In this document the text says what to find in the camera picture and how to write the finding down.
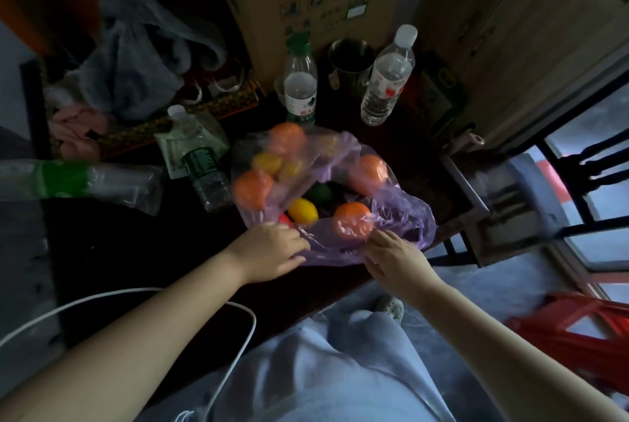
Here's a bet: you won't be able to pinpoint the steel cup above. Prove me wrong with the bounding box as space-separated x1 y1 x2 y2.
326 38 377 91

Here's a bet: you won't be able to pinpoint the white capped water bottle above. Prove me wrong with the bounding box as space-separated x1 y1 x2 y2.
360 24 419 127

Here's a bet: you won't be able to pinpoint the white clog shoe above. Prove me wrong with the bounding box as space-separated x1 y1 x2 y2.
375 294 406 325

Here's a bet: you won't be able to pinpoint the pink cloth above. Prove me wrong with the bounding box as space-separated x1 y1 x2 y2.
48 105 111 162

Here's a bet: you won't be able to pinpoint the purple plastic bag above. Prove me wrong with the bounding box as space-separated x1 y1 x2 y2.
231 123 437 268

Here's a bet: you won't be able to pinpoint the wooden display cabinet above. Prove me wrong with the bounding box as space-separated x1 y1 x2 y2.
412 0 629 155

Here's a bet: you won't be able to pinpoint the person's right forearm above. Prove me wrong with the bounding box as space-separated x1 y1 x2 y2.
417 281 629 422

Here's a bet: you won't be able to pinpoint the long gold patterned box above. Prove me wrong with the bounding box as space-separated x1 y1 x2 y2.
96 76 261 158

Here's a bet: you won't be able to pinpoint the dark green packet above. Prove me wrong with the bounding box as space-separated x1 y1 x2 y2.
417 50 468 138

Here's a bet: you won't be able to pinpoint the light grey trousers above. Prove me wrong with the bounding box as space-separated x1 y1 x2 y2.
147 308 458 422

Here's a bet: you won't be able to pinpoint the person's left hand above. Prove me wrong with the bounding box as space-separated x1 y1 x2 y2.
223 221 311 286

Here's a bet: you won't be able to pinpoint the dark wooden chair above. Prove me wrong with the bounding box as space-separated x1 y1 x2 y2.
427 126 629 270

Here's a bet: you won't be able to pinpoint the person's right hand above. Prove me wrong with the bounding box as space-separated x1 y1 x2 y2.
361 228 446 297

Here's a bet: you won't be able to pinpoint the person's left forearm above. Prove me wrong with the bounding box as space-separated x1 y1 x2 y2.
0 252 246 422

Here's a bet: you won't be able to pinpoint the grey cloth on table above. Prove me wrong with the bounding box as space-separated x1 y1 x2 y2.
47 0 229 124

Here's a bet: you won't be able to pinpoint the small green label bottle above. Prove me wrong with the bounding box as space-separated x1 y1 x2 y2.
166 104 233 214

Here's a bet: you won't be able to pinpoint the green capped water bottle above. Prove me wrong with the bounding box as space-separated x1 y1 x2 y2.
281 33 319 126

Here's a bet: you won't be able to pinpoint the red plastic stool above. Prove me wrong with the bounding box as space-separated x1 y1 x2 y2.
505 291 629 397

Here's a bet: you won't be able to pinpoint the large green label bottle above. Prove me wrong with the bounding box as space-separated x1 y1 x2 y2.
0 159 164 216

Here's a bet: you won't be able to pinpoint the pale green paper packet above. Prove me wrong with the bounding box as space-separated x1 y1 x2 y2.
153 109 231 180

